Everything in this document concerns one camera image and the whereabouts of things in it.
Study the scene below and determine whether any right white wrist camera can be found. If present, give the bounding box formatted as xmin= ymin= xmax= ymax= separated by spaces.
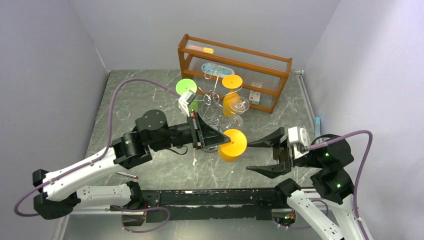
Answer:
xmin=287 ymin=126 xmax=310 ymax=160

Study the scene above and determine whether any blue packaged item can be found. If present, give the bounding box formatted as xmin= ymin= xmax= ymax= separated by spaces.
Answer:
xmin=200 ymin=62 xmax=235 ymax=79

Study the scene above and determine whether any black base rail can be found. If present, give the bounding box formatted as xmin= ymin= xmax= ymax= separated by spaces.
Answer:
xmin=69 ymin=188 xmax=329 ymax=229

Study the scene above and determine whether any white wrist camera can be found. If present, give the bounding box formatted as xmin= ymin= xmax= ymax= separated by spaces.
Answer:
xmin=178 ymin=90 xmax=196 ymax=117
xmin=287 ymin=126 xmax=310 ymax=160

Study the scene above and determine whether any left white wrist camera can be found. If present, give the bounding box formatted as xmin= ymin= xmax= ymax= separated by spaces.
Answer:
xmin=178 ymin=90 xmax=196 ymax=117

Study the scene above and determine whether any silver red pen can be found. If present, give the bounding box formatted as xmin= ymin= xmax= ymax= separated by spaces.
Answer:
xmin=116 ymin=172 xmax=139 ymax=180

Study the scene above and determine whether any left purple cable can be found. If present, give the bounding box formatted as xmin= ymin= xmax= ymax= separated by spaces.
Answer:
xmin=13 ymin=78 xmax=181 ymax=218

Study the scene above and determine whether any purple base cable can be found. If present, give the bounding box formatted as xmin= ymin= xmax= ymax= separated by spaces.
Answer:
xmin=110 ymin=204 xmax=171 ymax=234

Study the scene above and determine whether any wooden shelf rack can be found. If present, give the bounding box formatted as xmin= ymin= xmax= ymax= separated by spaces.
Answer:
xmin=177 ymin=34 xmax=293 ymax=114

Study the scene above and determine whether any chrome wine glass rack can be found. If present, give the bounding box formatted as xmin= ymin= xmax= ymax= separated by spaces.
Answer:
xmin=194 ymin=80 xmax=242 ymax=133

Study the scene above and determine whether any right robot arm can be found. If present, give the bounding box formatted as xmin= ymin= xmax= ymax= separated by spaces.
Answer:
xmin=247 ymin=126 xmax=373 ymax=240

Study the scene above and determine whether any green plastic goblet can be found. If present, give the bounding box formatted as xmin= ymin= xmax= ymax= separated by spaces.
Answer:
xmin=175 ymin=78 xmax=198 ymax=112

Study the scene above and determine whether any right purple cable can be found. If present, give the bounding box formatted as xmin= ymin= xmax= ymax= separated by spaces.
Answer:
xmin=308 ymin=130 xmax=374 ymax=240

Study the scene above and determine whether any orange yellow marker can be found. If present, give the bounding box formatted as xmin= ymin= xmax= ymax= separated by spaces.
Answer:
xmin=186 ymin=44 xmax=214 ymax=54

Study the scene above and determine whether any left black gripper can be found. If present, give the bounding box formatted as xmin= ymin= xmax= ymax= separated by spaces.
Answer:
xmin=152 ymin=112 xmax=232 ymax=153

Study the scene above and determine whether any orange plastic goblet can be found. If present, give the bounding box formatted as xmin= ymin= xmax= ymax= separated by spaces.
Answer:
xmin=221 ymin=74 xmax=243 ymax=117
xmin=218 ymin=129 xmax=248 ymax=163

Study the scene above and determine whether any small white red box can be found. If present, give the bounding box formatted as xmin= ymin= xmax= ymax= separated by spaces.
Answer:
xmin=248 ymin=90 xmax=261 ymax=105

